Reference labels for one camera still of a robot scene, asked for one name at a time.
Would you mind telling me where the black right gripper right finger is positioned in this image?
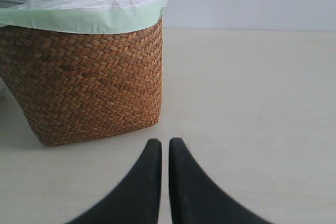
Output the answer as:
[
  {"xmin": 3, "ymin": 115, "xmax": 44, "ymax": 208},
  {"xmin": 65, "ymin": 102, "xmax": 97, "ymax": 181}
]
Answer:
[{"xmin": 169, "ymin": 137, "xmax": 269, "ymax": 224}]

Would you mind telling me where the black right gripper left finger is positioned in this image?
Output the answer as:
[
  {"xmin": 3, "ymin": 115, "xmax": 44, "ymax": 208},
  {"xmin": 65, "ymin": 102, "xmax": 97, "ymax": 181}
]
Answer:
[{"xmin": 70, "ymin": 139, "xmax": 162, "ymax": 224}]

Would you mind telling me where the woven brown wicker bin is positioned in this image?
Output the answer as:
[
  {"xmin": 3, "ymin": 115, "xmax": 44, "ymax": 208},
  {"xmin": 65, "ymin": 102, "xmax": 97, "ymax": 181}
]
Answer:
[{"xmin": 1, "ymin": 20, "xmax": 163, "ymax": 146}]

